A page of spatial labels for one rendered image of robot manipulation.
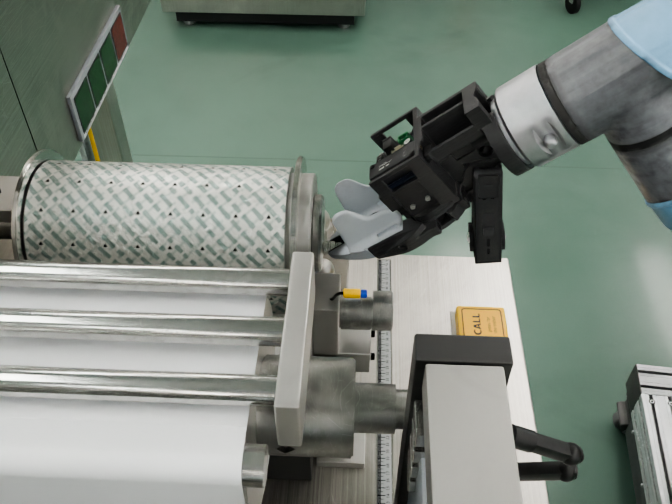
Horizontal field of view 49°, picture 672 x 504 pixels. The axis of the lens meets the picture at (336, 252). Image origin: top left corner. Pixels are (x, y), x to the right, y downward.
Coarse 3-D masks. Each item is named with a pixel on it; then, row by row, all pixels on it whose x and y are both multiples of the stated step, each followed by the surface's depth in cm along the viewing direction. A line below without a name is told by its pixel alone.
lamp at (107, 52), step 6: (108, 36) 106; (108, 42) 106; (102, 48) 103; (108, 48) 106; (102, 54) 103; (108, 54) 106; (114, 54) 108; (108, 60) 106; (114, 60) 108; (108, 66) 106; (114, 66) 109; (108, 72) 106; (108, 78) 106
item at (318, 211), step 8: (320, 200) 69; (312, 208) 68; (320, 208) 68; (312, 216) 68; (320, 216) 68; (312, 224) 67; (320, 224) 67; (312, 232) 67; (320, 232) 67; (312, 240) 67; (320, 240) 68; (312, 248) 68; (320, 248) 68; (320, 256) 68; (320, 264) 69
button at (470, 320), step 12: (456, 312) 107; (468, 312) 106; (480, 312) 106; (492, 312) 106; (504, 312) 106; (456, 324) 107; (468, 324) 105; (480, 324) 105; (492, 324) 105; (504, 324) 105; (504, 336) 103
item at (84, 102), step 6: (84, 84) 97; (84, 90) 97; (78, 96) 95; (84, 96) 97; (90, 96) 99; (78, 102) 95; (84, 102) 97; (90, 102) 100; (78, 108) 95; (84, 108) 97; (90, 108) 100; (84, 114) 98; (90, 114) 100; (84, 120) 98; (84, 126) 98
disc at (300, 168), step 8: (304, 160) 71; (296, 168) 66; (304, 168) 71; (296, 176) 66; (296, 184) 65; (296, 192) 65; (296, 200) 64; (296, 208) 64; (296, 216) 64; (296, 224) 64; (296, 232) 65; (296, 240) 65; (296, 248) 65
